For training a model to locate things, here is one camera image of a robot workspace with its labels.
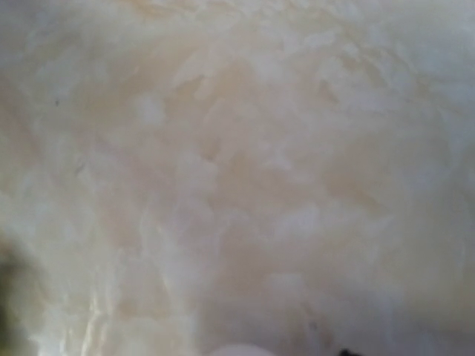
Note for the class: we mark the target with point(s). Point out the small white pill bottle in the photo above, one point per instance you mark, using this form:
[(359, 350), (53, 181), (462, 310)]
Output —
[(240, 350)]

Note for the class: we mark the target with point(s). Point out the green weekly pill organizer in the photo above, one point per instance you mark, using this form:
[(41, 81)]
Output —
[(14, 269)]

